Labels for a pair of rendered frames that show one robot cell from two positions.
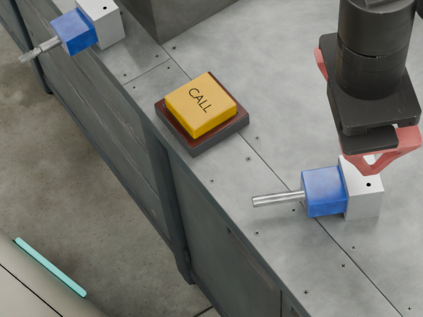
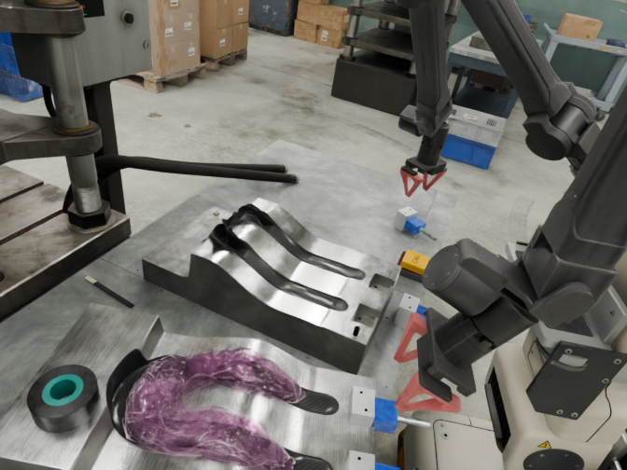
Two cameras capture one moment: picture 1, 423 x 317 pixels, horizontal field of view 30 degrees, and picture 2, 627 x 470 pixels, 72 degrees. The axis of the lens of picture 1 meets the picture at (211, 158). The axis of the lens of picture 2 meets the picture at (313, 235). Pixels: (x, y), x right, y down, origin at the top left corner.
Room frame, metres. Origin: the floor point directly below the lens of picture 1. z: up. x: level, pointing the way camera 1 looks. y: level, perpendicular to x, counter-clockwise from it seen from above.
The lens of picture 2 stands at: (1.34, 0.47, 1.47)
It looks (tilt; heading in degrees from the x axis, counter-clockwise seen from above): 35 degrees down; 227
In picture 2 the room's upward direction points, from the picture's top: 10 degrees clockwise
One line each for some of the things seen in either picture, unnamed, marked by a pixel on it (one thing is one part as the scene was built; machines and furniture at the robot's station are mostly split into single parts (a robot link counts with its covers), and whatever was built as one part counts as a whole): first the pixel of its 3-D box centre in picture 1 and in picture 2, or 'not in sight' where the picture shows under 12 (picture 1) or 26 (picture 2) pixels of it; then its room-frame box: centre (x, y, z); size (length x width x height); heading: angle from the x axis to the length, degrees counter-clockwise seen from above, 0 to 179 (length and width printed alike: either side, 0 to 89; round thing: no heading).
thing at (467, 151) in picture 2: not in sight; (460, 142); (-2.13, -1.52, 0.11); 0.61 x 0.41 x 0.22; 115
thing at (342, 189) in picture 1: (314, 192); (417, 227); (0.41, -0.10, 0.83); 0.13 x 0.05 x 0.05; 91
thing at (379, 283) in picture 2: not in sight; (380, 290); (0.74, 0.07, 0.87); 0.05 x 0.05 x 0.04; 29
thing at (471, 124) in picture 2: not in sight; (467, 123); (-2.13, -1.51, 0.28); 0.61 x 0.41 x 0.15; 115
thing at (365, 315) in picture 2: not in sight; (364, 322); (0.84, 0.12, 0.87); 0.05 x 0.05 x 0.04; 29
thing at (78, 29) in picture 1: (67, 35); (427, 319); (0.67, 0.16, 0.83); 0.13 x 0.05 x 0.05; 119
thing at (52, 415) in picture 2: not in sight; (65, 397); (1.33, 0.05, 0.93); 0.08 x 0.08 x 0.04
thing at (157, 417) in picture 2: not in sight; (216, 398); (1.16, 0.13, 0.90); 0.26 x 0.18 x 0.08; 136
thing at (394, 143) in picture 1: (370, 133); (426, 176); (0.38, -0.14, 0.97); 0.07 x 0.07 x 0.09; 2
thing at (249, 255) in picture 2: not in sight; (281, 252); (0.89, -0.09, 0.92); 0.35 x 0.16 x 0.09; 119
